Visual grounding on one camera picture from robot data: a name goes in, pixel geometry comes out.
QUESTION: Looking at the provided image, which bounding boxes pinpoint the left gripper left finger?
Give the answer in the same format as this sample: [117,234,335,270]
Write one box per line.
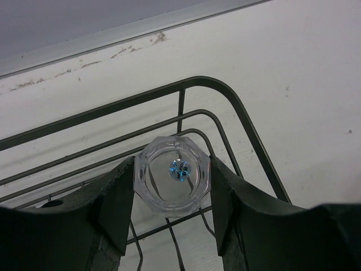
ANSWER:
[1,157,134,270]

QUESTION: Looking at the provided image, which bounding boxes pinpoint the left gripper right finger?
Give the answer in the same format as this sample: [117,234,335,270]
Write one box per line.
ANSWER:
[210,157,360,270]

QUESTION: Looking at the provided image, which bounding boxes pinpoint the clear glass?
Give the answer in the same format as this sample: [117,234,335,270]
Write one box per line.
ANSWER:
[134,136,211,218]

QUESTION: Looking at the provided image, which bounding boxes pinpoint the wire dish rack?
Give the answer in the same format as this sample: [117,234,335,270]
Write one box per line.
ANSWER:
[1,76,290,270]

